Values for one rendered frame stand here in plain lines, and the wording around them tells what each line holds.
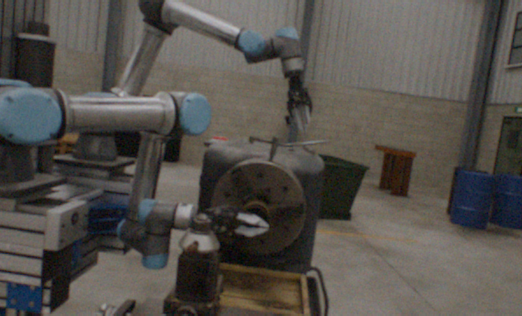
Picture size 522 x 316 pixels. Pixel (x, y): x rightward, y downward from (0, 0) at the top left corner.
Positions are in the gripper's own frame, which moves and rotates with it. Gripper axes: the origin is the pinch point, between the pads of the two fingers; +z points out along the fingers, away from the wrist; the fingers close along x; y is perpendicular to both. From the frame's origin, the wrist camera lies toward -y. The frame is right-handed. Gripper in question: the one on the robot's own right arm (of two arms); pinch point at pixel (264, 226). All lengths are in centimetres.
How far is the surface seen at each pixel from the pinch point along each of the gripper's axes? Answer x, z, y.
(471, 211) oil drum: -79, 315, -574
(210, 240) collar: 6.6, -8.9, 40.7
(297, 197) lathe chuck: 6.2, 9.2, -19.4
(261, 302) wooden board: -19.1, 2.2, 7.7
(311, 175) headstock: 11.7, 13.9, -34.9
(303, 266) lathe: -22.0, 15.3, -34.5
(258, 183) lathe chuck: 8.8, -4.1, -19.3
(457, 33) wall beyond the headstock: 312, 423, -1083
